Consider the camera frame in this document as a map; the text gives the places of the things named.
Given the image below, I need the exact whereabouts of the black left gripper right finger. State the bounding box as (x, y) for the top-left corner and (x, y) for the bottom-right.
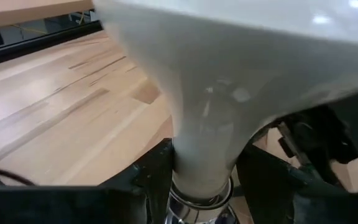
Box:
(233, 144), (358, 224)

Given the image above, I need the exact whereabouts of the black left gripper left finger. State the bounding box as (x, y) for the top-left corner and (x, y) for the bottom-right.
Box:
(0, 139), (174, 224)

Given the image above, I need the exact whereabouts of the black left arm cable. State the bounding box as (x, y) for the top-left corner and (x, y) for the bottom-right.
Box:
(0, 166), (37, 187)

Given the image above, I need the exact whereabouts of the white lightbulb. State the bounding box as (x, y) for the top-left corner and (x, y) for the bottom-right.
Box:
(93, 0), (358, 200)

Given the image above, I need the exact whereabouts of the beige wooden desk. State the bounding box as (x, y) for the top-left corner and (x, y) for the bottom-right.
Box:
(0, 0), (94, 31)

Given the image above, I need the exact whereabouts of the black metal table frame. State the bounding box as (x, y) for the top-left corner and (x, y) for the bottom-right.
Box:
(0, 20), (104, 70)

